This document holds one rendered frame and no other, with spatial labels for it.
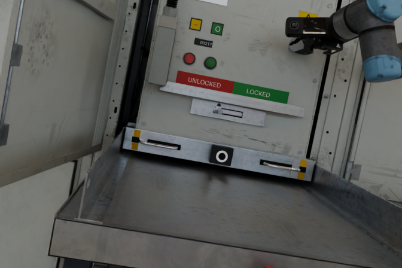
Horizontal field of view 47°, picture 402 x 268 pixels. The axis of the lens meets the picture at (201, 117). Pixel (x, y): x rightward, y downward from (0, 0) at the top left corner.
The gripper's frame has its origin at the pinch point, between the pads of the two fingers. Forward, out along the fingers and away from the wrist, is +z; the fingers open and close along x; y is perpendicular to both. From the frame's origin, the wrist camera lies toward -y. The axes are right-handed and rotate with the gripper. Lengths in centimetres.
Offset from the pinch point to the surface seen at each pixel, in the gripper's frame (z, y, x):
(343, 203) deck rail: -15.1, 8.3, -41.8
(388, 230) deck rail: -35, 3, -47
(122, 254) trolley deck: -38, -48, -54
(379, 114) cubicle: -0.2, 32.4, -14.0
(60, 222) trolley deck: -36, -57, -50
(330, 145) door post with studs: 7.7, 21.4, -24.2
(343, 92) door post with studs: 3.5, 21.7, -8.5
